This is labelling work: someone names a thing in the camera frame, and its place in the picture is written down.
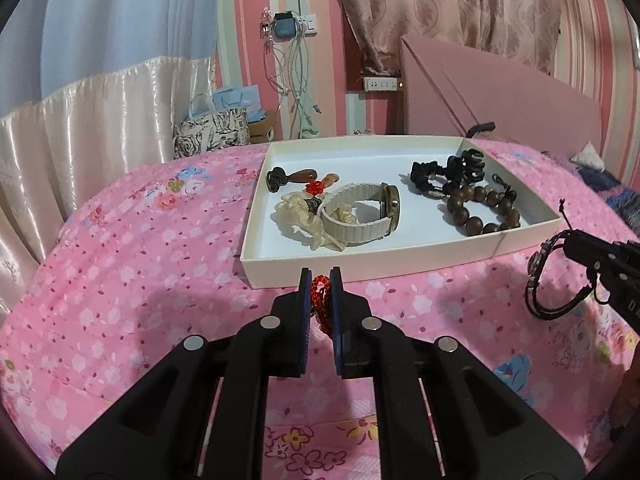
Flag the hanging white cables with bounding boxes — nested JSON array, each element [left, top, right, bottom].
[[260, 7, 322, 139]]

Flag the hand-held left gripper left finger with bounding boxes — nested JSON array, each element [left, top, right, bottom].
[[55, 268, 313, 480]]

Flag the black cord bracelet watch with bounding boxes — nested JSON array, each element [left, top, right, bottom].
[[525, 200, 609, 317]]

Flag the pink headboard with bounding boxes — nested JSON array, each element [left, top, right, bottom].
[[399, 34, 609, 161]]

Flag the pink floral bedspread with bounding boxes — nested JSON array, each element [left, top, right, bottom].
[[0, 137, 640, 480]]

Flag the person's right forearm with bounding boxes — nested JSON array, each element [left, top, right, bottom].
[[597, 370, 640, 467]]

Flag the black scrunchie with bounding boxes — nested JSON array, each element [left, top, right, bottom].
[[410, 159, 454, 199]]

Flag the red flower charm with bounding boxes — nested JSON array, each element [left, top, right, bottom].
[[286, 169, 342, 198]]

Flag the brown wooden bead bracelet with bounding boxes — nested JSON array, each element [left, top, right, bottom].
[[446, 183, 522, 238]]

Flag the cream satin curtain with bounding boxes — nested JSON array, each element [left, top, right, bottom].
[[0, 55, 217, 322]]

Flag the dark blue patterned quilt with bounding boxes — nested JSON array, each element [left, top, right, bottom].
[[575, 165, 640, 237]]

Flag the black hair tie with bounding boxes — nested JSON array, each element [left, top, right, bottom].
[[487, 174, 519, 202]]

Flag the floral patterned curtain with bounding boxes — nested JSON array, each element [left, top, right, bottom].
[[332, 0, 576, 79]]

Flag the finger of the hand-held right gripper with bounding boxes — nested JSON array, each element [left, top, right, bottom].
[[563, 230, 622, 275]]

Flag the cream hair claw clip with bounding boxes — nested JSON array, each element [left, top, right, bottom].
[[271, 192, 347, 252]]

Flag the white shallow box tray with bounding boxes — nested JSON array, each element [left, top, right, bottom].
[[240, 135, 561, 290]]

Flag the black hair claw clip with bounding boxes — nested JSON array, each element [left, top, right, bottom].
[[442, 150, 487, 194]]

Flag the white strap wrist watch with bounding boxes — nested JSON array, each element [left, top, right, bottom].
[[320, 182, 401, 249]]

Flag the red bead bracelet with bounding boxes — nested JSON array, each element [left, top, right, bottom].
[[310, 274, 335, 334]]

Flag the white pillow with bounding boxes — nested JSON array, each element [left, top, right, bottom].
[[570, 142, 607, 169]]

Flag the patterned gift bag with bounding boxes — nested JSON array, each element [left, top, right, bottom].
[[172, 94, 251, 161]]

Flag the blue charger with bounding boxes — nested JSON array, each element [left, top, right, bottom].
[[270, 12, 297, 39]]

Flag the cardboard box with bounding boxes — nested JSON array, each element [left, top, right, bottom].
[[247, 110, 279, 144]]

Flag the blue sheer curtain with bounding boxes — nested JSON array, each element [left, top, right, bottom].
[[0, 0, 222, 113]]

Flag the white power strip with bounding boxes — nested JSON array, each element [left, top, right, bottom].
[[362, 76, 402, 92]]

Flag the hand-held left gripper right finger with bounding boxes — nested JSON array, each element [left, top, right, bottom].
[[329, 267, 586, 480]]

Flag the blue paper bag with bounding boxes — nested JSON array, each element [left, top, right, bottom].
[[212, 85, 262, 112]]

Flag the white wall socket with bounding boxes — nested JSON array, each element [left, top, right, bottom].
[[292, 12, 319, 37]]

